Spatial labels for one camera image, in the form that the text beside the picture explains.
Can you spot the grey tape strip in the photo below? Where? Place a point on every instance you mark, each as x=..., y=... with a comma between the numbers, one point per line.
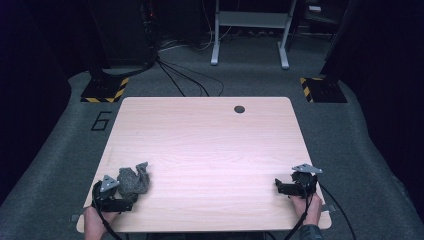
x=75, y=218
x=329, y=208

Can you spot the black stand with striped base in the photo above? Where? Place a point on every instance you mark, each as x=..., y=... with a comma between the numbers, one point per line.
x=103, y=89
x=325, y=90

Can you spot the person's right hand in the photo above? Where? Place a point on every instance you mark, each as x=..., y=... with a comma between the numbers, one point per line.
x=313, y=210

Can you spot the white metal stand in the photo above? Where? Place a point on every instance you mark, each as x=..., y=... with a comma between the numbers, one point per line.
x=250, y=19

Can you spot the grey cloth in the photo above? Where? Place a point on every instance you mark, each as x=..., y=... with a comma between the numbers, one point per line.
x=133, y=181

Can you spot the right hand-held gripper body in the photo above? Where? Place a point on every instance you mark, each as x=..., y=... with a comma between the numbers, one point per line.
x=305, y=185

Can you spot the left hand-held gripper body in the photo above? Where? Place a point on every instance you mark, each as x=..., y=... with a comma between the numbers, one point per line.
x=111, y=201

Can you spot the dark curtain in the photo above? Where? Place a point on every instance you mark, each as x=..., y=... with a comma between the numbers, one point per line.
x=30, y=83
x=390, y=83

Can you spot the black cabinet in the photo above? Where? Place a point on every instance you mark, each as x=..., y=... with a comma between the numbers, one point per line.
x=126, y=33

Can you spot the person's left hand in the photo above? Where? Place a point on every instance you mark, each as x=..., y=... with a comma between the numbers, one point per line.
x=95, y=223

